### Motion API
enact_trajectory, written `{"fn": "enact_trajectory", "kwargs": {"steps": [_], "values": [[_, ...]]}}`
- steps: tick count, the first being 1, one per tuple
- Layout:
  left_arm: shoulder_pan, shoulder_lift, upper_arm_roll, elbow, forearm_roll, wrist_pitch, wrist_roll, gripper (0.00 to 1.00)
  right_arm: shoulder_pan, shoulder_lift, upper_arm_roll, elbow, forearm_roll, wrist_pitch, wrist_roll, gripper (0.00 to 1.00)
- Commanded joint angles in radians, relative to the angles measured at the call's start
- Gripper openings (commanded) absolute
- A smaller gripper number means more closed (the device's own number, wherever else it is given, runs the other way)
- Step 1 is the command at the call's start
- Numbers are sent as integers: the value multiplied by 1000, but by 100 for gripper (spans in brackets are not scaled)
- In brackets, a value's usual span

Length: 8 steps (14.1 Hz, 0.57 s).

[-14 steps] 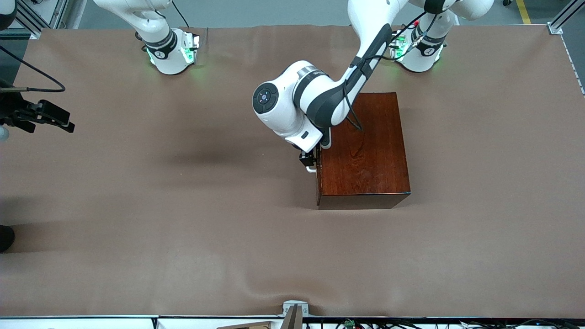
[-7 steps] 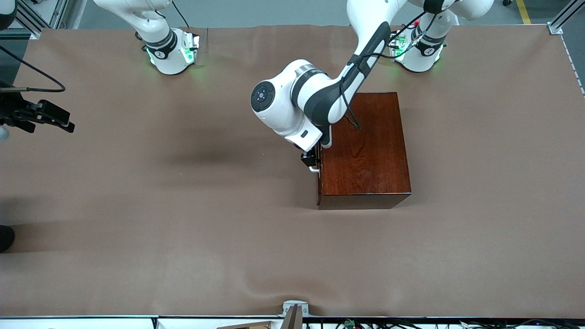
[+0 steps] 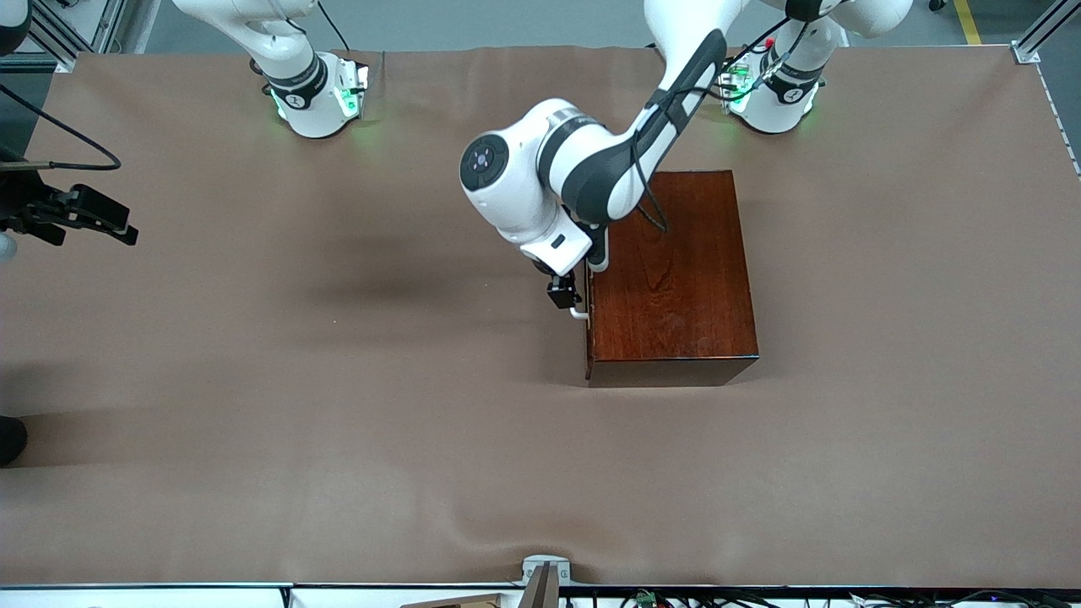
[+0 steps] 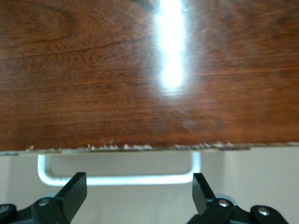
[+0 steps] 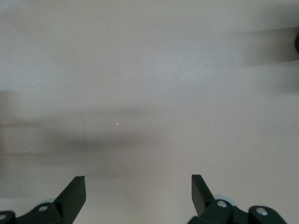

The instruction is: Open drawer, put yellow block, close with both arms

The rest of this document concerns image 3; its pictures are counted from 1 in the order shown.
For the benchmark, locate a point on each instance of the silver aluminium profile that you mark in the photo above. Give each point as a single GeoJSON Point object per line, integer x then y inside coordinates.
{"type": "Point", "coordinates": [1032, 46]}

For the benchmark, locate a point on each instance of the brown table mat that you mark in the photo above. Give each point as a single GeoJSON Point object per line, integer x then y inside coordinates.
{"type": "Point", "coordinates": [296, 473]}

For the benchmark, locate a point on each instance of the light brown wooden board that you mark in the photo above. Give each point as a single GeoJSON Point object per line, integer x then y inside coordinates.
{"type": "Point", "coordinates": [464, 603]}

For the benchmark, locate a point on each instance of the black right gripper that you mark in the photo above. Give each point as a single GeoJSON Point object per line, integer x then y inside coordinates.
{"type": "Point", "coordinates": [25, 205]}

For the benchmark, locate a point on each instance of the dark aluminium frame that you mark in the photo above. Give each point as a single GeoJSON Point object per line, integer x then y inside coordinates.
{"type": "Point", "coordinates": [59, 38]}

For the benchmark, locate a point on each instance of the grey metal camera bracket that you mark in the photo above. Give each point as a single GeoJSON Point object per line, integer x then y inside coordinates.
{"type": "Point", "coordinates": [545, 583]}

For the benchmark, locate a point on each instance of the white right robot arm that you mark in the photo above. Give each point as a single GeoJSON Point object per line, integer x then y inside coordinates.
{"type": "Point", "coordinates": [308, 114]}

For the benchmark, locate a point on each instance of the dark brown wooden cabinet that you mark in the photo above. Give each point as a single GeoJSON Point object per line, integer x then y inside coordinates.
{"type": "Point", "coordinates": [676, 279]}

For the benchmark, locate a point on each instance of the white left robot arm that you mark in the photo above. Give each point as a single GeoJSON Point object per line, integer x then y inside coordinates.
{"type": "Point", "coordinates": [515, 203]}

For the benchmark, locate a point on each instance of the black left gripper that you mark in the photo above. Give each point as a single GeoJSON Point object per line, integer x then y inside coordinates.
{"type": "Point", "coordinates": [559, 291]}

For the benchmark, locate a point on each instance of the black round object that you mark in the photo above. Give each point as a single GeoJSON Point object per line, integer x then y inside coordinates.
{"type": "Point", "coordinates": [10, 441]}

